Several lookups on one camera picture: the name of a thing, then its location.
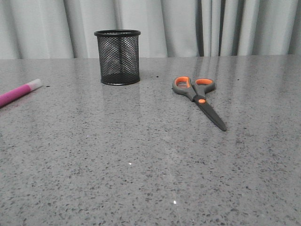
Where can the black mesh pen cup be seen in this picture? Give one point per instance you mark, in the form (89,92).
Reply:
(118,56)

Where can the pink pen with clear cap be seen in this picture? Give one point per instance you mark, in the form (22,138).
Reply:
(19,92)

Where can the grey orange handled scissors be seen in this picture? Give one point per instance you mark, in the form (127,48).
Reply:
(196,92)

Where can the grey pleated curtain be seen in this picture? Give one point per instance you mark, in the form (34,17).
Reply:
(169,28)

